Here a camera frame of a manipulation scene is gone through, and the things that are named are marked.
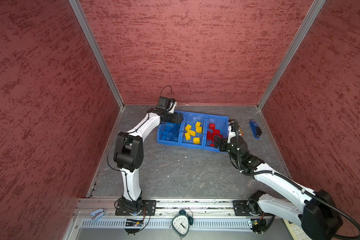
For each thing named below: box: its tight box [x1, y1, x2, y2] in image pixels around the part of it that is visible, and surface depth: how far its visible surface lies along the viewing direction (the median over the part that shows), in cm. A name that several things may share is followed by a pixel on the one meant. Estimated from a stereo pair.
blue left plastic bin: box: [157, 122, 182, 147], surface depth 102 cm
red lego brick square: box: [209, 123, 216, 130], surface depth 109 cm
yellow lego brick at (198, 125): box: [195, 121, 203, 130], surface depth 106 cm
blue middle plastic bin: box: [178, 111, 208, 148], surface depth 105 cm
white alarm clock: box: [169, 209, 194, 240], surface depth 68 cm
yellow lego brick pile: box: [195, 126, 203, 134], surface depth 106 cm
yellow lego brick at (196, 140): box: [193, 137, 200, 144], surface depth 99 cm
